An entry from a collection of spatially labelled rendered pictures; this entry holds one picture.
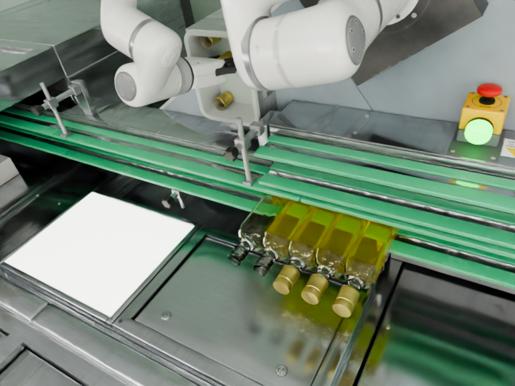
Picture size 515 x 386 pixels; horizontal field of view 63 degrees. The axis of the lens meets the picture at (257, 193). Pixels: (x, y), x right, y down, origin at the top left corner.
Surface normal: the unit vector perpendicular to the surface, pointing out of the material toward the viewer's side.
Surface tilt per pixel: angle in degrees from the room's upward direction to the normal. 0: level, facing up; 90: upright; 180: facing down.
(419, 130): 90
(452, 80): 0
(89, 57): 90
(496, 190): 90
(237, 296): 90
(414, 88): 0
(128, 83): 17
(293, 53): 12
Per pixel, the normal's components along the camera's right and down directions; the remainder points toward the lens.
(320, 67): -0.24, 0.81
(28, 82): 0.86, 0.23
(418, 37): -0.50, 0.60
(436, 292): -0.13, -0.76
